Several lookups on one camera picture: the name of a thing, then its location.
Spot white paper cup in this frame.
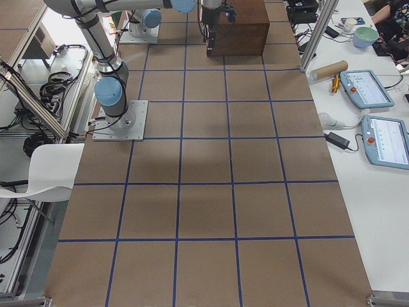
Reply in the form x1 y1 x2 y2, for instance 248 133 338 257
343 18 357 33

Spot yellow utility knife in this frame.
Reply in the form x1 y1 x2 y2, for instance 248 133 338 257
331 74 340 93

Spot aluminium frame post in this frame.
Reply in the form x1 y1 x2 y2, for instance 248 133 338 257
299 0 339 72

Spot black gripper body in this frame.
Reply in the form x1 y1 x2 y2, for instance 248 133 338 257
199 0 236 29

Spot black power adapter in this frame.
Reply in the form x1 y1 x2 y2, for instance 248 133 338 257
325 132 350 150

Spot blue teach pendant near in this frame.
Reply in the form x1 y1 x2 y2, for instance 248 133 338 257
361 115 408 169

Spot blue teach pendant far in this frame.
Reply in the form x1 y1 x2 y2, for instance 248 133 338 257
340 70 394 109

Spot cardboard tube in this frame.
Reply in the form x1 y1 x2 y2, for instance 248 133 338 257
310 60 349 81

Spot green bowl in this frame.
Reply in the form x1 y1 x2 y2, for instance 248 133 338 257
352 27 380 49

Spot blue teach pendant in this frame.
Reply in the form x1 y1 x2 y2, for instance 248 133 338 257
340 70 394 109
361 115 408 169

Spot black smartphone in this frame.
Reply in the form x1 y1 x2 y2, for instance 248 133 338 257
325 26 339 38

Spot dark wooden drawer box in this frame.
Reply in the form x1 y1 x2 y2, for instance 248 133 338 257
206 0 270 57

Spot white chair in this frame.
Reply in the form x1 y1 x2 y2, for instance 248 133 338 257
1 143 84 202

